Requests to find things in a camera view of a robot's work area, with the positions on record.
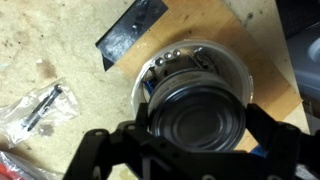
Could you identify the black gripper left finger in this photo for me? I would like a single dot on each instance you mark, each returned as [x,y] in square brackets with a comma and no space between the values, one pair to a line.
[100,156]

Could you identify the black flat metal bar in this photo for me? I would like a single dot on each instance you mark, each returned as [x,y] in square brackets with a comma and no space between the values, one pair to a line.
[133,30]

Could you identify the silver tin can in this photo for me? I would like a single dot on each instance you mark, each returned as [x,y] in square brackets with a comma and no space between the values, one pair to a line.
[200,120]

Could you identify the wooden cutting board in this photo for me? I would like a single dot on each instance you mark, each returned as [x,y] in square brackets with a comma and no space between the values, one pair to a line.
[206,23]

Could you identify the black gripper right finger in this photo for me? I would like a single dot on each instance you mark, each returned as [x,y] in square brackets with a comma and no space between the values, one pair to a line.
[286,150]

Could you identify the small bag with black bolt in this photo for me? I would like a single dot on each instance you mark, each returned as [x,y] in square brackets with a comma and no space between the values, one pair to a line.
[50,100]

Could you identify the white washing machine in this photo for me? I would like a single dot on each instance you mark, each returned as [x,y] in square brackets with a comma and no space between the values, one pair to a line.
[306,66]

